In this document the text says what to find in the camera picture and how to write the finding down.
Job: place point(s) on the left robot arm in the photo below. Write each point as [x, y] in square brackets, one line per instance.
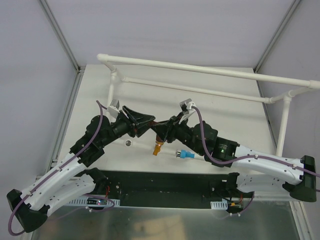
[32, 206]

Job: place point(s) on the brown water faucet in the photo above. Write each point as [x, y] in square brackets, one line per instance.
[155, 123]

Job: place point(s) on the white cable duct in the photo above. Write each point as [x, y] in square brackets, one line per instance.
[219, 205]
[85, 201]

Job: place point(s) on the right aluminium frame post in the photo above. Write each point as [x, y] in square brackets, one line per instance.
[277, 34]

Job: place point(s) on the right white cable duct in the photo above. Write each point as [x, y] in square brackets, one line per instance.
[219, 205]

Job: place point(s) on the white PVC pipe frame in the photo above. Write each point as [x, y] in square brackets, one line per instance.
[203, 84]

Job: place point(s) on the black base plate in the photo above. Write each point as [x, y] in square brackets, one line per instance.
[167, 190]

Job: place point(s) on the blue water faucet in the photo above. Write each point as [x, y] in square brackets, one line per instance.
[184, 154]

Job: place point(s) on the orange water faucet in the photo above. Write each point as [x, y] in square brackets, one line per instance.
[158, 144]

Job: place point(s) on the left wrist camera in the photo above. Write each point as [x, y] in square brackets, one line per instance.
[113, 108]

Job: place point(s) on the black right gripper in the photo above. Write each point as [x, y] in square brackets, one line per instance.
[172, 125]

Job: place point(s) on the left aluminium frame post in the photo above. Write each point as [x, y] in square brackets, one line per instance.
[59, 34]

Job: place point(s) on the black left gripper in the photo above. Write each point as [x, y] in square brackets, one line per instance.
[133, 125]

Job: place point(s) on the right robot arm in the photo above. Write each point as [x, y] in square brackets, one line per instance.
[297, 176]

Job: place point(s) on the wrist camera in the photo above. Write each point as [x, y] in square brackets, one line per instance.
[187, 109]
[113, 108]

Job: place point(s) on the left white cable duct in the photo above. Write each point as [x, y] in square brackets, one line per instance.
[85, 201]

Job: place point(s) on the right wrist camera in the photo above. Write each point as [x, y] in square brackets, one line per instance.
[187, 109]

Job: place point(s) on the aluminium frame post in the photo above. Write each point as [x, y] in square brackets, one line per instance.
[59, 34]
[277, 34]

